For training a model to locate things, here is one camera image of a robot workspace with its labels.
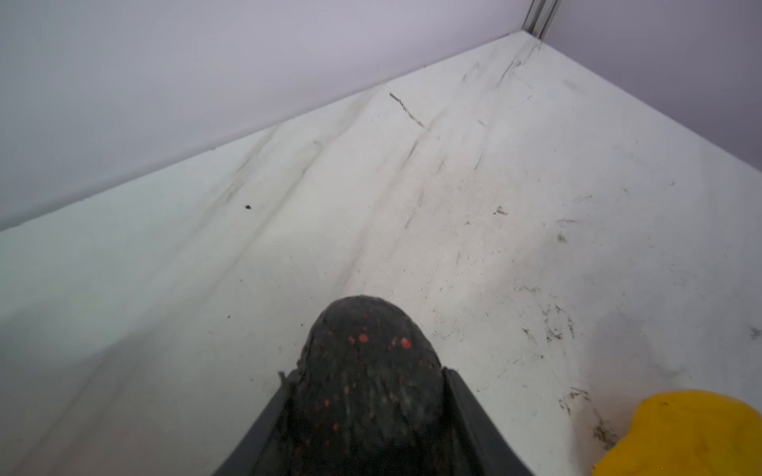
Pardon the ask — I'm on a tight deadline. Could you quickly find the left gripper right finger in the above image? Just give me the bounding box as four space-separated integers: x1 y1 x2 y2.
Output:
443 368 533 476

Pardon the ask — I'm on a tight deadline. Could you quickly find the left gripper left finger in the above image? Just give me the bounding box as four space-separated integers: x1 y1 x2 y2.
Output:
214 370 298 476

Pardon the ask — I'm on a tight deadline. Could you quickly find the dark avocado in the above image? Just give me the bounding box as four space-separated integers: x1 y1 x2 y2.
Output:
268 296 470 475

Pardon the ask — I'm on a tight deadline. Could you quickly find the yellow pear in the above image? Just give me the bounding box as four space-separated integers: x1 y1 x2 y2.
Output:
593 390 761 475

